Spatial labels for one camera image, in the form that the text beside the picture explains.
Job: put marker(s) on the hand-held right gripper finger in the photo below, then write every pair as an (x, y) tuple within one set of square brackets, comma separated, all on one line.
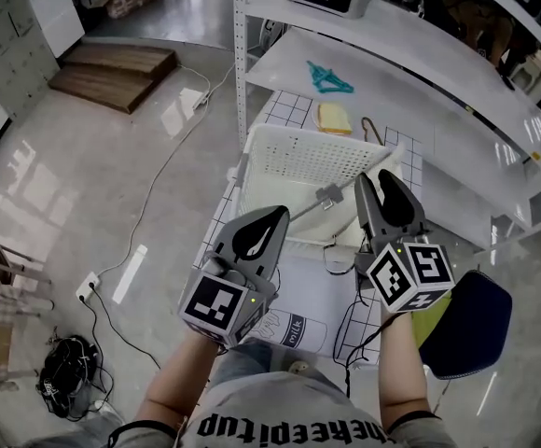
[(415, 208), (367, 203)]

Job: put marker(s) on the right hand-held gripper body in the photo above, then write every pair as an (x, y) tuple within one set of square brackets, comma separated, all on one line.
[(410, 269)]

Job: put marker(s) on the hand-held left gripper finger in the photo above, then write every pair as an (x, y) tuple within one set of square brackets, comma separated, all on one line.
[(238, 236), (270, 255)]

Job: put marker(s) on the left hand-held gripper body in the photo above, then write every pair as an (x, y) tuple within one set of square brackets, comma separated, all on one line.
[(219, 306)]

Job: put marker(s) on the white plastic basket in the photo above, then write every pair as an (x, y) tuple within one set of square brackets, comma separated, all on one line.
[(308, 157)]

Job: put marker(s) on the teal plastic clothes hanger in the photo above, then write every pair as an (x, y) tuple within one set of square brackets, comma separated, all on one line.
[(318, 74)]

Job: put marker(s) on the person's left forearm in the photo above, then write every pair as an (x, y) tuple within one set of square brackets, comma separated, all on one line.
[(177, 381)]

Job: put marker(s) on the person's right forearm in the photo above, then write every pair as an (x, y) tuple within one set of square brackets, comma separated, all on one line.
[(403, 367)]

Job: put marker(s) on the white grid pattern tablecloth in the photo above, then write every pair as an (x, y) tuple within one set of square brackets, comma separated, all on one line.
[(312, 287)]

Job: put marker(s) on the person's blue jeans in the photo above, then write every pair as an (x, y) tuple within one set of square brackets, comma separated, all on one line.
[(247, 357)]

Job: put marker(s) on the brown metal hook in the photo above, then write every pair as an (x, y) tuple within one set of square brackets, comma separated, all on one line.
[(377, 133)]

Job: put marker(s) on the dark blue chair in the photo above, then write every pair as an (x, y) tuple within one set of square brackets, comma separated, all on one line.
[(475, 325)]

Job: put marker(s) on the person's beige shoe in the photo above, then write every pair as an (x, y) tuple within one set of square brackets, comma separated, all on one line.
[(299, 367)]

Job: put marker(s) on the white square power socket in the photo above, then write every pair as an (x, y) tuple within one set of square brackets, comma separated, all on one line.
[(87, 286)]

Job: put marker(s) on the white power strip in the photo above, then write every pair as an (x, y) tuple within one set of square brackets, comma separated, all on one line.
[(200, 100)]

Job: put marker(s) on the white metal shelf rack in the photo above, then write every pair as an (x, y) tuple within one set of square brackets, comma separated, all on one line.
[(368, 40)]

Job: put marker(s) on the brown wooden step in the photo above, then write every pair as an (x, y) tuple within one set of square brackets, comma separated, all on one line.
[(112, 73)]

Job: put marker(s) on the white cabinet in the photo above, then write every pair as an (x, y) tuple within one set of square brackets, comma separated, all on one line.
[(58, 12)]

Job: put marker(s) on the white pegboard panel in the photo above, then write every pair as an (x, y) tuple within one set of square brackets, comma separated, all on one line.
[(4, 31)]

